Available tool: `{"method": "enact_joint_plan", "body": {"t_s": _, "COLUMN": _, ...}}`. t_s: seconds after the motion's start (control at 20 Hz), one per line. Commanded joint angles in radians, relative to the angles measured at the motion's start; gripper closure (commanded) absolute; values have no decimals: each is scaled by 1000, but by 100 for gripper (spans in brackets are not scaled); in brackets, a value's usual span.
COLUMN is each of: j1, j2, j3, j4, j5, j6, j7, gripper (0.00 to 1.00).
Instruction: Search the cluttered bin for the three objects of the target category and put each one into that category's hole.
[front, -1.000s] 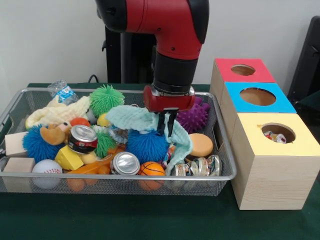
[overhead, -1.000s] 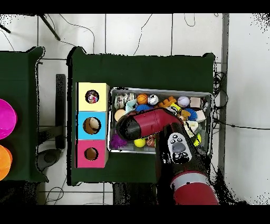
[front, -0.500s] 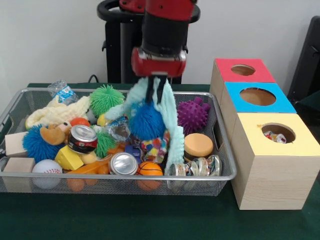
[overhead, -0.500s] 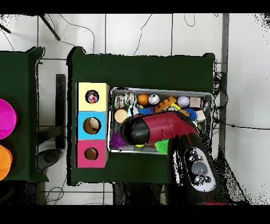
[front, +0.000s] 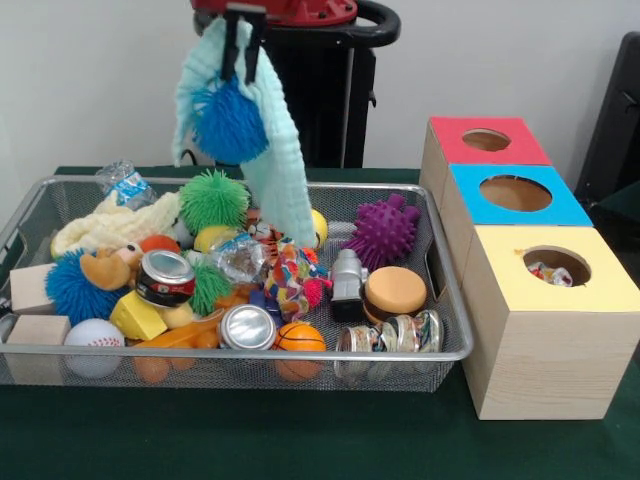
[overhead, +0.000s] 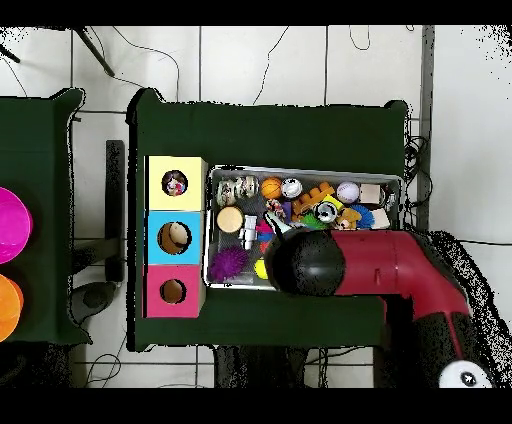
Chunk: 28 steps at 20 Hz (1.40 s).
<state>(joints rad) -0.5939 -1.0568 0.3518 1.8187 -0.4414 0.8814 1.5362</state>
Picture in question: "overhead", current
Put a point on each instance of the small colourful patterned cloth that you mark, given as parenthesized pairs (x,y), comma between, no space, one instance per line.
(174,184)

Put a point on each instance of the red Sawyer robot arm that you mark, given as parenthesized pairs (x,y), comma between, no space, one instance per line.
(380,260)

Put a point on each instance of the shallow silver mesh bin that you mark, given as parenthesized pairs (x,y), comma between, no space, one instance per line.
(240,200)

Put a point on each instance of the wooden box three holes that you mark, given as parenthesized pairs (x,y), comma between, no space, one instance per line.
(176,212)

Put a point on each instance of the colourful polka-dot cloth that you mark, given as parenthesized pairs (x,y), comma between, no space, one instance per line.
(276,208)

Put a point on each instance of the toy hamburger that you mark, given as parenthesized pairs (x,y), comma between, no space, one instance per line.
(230,219)

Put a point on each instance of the small orange basketball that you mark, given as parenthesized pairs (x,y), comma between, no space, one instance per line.
(272,188)

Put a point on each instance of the silver drink can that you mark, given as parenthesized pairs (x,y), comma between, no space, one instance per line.
(292,188)

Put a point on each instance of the yellow smiley ball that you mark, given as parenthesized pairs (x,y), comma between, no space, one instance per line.
(260,269)

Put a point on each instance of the purple spiky ball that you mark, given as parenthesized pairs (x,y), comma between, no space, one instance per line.
(228,264)

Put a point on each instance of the dark green table cloth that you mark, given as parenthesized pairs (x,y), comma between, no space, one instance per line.
(280,136)
(36,160)

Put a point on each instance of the white baseball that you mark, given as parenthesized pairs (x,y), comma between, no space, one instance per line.
(348,192)

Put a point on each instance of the blue koosh ball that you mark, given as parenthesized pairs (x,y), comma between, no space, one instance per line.
(366,216)

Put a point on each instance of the pale wooden block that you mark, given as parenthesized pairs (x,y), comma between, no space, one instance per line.
(370,193)

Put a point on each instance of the black upright panel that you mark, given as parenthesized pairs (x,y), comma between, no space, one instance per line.
(115,180)

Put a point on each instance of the grey stand foot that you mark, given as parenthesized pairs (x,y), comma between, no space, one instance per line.
(94,298)

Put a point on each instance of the grey floor strip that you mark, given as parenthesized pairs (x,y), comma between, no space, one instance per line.
(426,120)

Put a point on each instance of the black tripod leg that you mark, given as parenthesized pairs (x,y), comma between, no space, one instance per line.
(94,50)
(10,54)

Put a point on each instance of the pink round disc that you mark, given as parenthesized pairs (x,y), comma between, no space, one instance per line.
(12,224)

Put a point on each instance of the orange round disc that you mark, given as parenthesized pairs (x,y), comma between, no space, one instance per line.
(8,308)

